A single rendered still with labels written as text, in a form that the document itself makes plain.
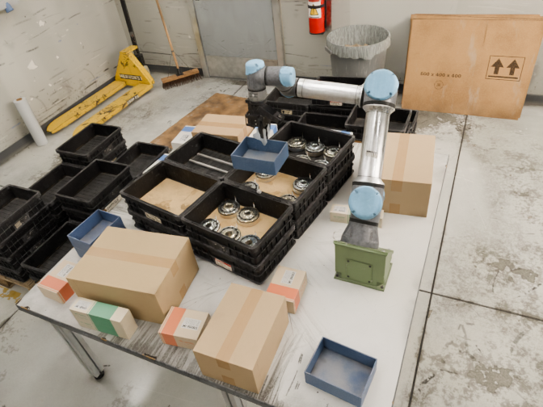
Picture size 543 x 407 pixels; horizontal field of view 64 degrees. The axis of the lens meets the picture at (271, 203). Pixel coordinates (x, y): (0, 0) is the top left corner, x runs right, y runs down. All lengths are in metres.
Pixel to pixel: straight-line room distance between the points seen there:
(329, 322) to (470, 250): 1.52
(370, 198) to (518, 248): 1.72
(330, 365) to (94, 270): 0.98
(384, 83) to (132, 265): 1.17
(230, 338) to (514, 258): 2.03
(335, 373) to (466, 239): 1.73
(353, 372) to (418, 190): 0.87
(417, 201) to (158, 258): 1.16
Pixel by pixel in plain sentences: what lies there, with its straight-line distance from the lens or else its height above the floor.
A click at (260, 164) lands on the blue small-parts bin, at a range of 1.78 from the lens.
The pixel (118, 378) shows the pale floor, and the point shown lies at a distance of 2.65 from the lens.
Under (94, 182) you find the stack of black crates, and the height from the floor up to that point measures 0.49.
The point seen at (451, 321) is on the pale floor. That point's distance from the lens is 2.65.
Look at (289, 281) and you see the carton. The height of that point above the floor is 0.77.
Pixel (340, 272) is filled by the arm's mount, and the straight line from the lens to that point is 1.82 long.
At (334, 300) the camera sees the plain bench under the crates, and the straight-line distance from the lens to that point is 1.78.
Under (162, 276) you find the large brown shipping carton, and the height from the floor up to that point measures 0.90.
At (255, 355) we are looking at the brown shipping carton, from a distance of 1.48.
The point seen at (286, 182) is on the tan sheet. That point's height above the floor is 0.83.
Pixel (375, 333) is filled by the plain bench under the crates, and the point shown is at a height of 0.70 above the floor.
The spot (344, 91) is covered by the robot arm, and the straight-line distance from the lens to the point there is 1.79.
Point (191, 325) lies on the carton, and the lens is 1.70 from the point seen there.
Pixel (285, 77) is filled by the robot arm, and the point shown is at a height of 1.42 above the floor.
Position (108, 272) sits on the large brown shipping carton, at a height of 0.90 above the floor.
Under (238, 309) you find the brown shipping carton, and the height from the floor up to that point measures 0.86.
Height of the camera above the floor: 2.13
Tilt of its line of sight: 40 degrees down
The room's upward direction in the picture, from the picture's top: 8 degrees counter-clockwise
